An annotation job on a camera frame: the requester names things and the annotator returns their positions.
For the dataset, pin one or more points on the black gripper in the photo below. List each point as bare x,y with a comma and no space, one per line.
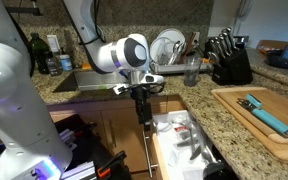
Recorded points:
140,95

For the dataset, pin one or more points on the wooden kitchen drawer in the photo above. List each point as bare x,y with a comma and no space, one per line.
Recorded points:
170,141

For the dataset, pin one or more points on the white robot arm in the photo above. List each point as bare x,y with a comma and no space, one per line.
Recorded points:
14,100

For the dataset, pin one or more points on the wooden sink cabinet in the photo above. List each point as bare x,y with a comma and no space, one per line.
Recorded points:
124,133

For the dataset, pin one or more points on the plastic bag of cutlery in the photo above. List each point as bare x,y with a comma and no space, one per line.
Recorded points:
190,140

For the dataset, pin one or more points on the metal dish rack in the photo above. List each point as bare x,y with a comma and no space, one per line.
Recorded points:
177,69

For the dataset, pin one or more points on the clear drinking glass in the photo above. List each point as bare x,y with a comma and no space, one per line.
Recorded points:
192,75

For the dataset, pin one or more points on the stainless steel sink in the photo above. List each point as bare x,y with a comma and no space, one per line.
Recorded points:
90,80

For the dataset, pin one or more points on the clear glass bowl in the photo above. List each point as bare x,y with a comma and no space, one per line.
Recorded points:
159,50

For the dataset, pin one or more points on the orange black clamp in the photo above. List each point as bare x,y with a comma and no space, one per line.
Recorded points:
102,172

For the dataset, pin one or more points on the metal serving spoons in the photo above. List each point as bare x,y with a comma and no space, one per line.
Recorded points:
176,48

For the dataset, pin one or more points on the orange sponge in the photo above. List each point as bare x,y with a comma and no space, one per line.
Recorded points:
86,66

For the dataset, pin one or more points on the stacked silver profiles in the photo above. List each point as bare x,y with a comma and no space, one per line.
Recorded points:
67,136

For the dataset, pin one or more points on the white plate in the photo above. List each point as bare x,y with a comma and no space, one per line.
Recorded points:
170,36

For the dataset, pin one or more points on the dark wooden utensil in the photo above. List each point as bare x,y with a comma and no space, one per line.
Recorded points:
189,43

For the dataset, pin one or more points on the silver aluminium profile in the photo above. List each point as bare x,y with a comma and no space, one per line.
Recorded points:
80,170

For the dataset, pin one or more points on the black knife block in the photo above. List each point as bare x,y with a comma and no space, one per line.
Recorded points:
237,66

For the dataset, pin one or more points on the dark green glass bottle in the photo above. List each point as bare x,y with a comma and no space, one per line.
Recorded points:
38,53

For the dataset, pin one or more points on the teal can opener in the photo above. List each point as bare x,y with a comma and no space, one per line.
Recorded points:
267,118

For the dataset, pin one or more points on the wooden cutting board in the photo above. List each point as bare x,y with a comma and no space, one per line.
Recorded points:
284,100

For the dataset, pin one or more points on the brown cardboard box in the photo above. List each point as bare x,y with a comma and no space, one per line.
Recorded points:
267,45

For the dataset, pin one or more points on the dark blue bowl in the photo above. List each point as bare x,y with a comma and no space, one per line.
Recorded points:
284,60

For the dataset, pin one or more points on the white wall outlet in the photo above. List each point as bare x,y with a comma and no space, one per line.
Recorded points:
53,43

